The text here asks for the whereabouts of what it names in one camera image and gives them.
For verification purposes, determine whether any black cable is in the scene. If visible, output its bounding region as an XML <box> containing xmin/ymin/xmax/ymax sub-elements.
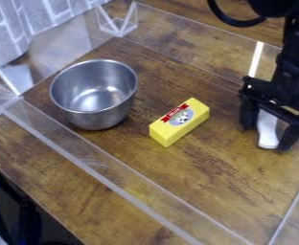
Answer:
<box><xmin>206</xmin><ymin>0</ymin><xmax>269</xmax><ymax>28</ymax></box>

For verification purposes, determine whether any yellow butter block toy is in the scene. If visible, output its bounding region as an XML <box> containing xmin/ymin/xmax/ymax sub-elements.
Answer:
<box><xmin>150</xmin><ymin>98</ymin><xmax>210</xmax><ymax>147</ymax></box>

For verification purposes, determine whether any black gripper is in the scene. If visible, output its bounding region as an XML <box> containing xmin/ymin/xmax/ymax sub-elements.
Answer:
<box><xmin>239</xmin><ymin>60</ymin><xmax>299</xmax><ymax>151</ymax></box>

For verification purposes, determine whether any silver metal pot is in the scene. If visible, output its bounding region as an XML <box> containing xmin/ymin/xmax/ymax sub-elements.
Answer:
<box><xmin>49</xmin><ymin>59</ymin><xmax>137</xmax><ymax>130</ymax></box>

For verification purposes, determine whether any clear acrylic enclosure wall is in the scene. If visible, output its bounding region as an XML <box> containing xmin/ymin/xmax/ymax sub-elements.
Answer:
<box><xmin>0</xmin><ymin>0</ymin><xmax>299</xmax><ymax>245</ymax></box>

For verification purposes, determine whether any white brick pattern curtain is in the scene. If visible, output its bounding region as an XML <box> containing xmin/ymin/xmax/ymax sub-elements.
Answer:
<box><xmin>0</xmin><ymin>0</ymin><xmax>111</xmax><ymax>66</ymax></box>

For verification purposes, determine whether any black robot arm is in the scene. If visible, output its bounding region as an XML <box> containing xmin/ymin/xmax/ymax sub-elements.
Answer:
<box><xmin>239</xmin><ymin>0</ymin><xmax>299</xmax><ymax>151</ymax></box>

